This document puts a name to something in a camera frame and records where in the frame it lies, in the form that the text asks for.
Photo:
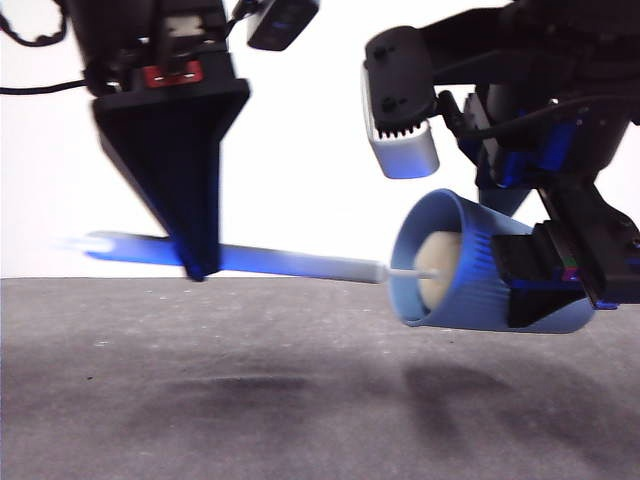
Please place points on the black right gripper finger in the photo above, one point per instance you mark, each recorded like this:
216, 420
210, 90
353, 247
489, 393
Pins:
500, 197
540, 270

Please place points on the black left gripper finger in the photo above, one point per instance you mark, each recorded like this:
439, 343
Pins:
175, 165

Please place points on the blue ribbed plastic cup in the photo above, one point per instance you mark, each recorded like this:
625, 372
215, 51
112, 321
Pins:
475, 300

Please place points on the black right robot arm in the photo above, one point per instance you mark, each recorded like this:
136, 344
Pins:
550, 40

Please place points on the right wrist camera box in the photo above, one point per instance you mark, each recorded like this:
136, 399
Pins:
400, 75

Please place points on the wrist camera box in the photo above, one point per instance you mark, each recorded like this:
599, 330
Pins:
282, 25
400, 75

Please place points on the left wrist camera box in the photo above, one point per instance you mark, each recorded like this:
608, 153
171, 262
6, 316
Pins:
282, 25

